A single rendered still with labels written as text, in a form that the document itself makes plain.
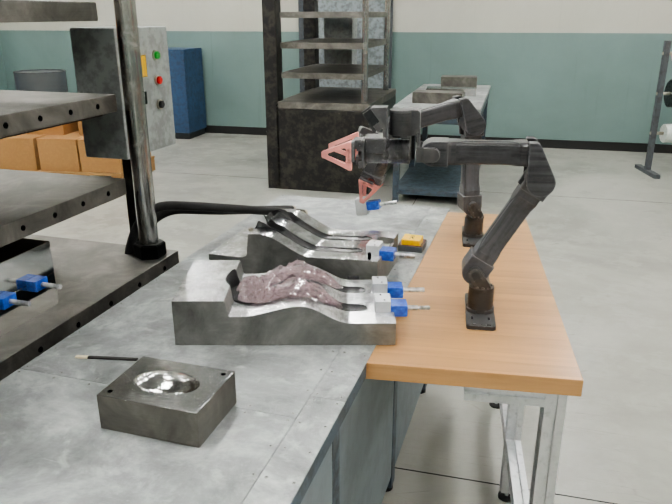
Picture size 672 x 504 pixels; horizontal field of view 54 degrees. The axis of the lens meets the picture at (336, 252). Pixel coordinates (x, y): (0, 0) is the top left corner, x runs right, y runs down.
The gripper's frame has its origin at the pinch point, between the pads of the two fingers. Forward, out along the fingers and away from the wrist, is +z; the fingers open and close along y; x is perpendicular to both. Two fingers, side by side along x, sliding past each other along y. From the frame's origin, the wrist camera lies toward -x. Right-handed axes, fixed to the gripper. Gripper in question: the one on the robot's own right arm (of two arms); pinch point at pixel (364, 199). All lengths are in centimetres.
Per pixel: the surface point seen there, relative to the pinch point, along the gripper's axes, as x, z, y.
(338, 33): -151, -31, -483
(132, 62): -72, -17, 32
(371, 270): 14.3, 7.2, 40.3
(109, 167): -270, 149, -327
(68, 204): -66, 21, 55
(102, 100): -75, -5, 38
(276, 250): -12.2, 13.8, 39.1
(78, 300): -53, 43, 61
